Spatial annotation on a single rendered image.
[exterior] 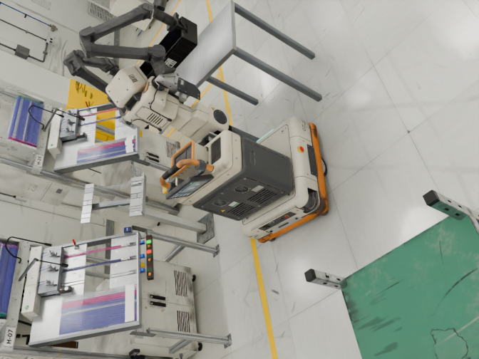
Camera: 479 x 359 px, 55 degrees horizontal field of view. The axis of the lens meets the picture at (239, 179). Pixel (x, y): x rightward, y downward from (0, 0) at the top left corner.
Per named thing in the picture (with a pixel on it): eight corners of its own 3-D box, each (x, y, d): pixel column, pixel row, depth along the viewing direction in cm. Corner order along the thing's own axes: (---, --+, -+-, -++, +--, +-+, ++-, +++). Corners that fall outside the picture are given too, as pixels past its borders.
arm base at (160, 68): (153, 83, 252) (165, 71, 244) (146, 71, 252) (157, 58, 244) (165, 81, 258) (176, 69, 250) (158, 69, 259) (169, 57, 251)
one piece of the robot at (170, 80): (177, 85, 249) (158, 75, 244) (172, 90, 253) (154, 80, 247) (179, 73, 255) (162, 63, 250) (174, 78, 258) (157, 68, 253)
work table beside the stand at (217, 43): (322, 99, 324) (232, 48, 280) (258, 145, 370) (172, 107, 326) (314, 53, 346) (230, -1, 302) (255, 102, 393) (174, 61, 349)
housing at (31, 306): (50, 254, 335) (42, 245, 324) (43, 319, 305) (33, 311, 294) (40, 256, 335) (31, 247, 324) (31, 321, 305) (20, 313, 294)
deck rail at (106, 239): (140, 234, 335) (138, 230, 330) (140, 236, 334) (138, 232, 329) (45, 252, 335) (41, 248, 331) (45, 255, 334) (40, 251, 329)
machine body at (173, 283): (197, 268, 388) (130, 253, 354) (205, 352, 345) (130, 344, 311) (158, 300, 424) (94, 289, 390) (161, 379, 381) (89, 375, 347)
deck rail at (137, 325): (142, 325, 293) (139, 321, 288) (142, 328, 292) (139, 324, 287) (33, 345, 294) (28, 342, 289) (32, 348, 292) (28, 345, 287)
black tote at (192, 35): (150, 97, 307) (134, 90, 301) (150, 77, 316) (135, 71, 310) (197, 45, 270) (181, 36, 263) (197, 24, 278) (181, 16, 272)
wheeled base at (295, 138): (333, 212, 279) (304, 201, 265) (264, 246, 321) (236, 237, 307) (319, 123, 313) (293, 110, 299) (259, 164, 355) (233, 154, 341)
